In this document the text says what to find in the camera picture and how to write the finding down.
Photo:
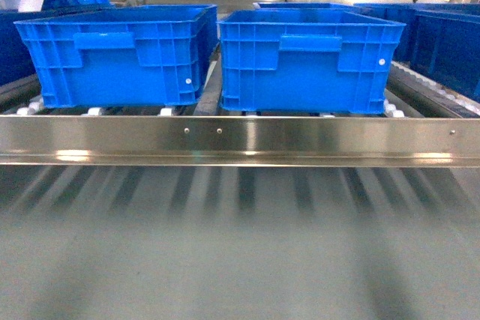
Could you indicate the stainless steel shelf rack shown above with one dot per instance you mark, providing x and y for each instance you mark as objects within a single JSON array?
[{"x": 427, "y": 130}]

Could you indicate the blue plastic bin right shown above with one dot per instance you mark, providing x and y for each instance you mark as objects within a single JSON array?
[{"x": 306, "y": 60}]

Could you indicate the blue plastic bin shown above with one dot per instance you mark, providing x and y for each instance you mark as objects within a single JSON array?
[
  {"x": 156, "y": 55},
  {"x": 306, "y": 60}
]

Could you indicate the blue plastic bin left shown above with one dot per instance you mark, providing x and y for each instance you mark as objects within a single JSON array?
[{"x": 156, "y": 55}]

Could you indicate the blue bin behind right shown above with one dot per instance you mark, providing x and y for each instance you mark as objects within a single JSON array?
[{"x": 306, "y": 5}]

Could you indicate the blue bin far right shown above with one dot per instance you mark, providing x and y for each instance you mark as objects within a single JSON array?
[{"x": 439, "y": 41}]

